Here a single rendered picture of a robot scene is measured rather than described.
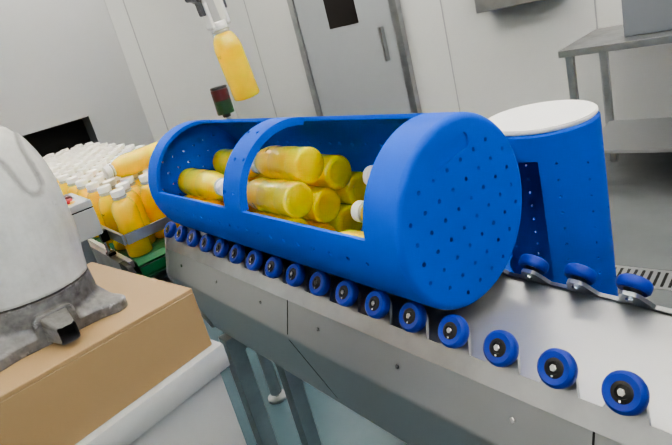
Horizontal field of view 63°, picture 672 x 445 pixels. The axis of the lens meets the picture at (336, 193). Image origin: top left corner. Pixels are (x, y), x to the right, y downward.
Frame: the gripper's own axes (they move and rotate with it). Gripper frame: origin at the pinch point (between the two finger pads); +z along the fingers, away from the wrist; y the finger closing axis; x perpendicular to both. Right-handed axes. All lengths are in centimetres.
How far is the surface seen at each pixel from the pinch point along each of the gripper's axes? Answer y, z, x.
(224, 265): -30, 51, -15
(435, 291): -28, 40, -78
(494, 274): -16, 45, -78
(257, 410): -33, 107, 5
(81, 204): -43, 34, 28
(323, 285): -30, 45, -53
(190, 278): -33, 58, 4
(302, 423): -22, 123, 5
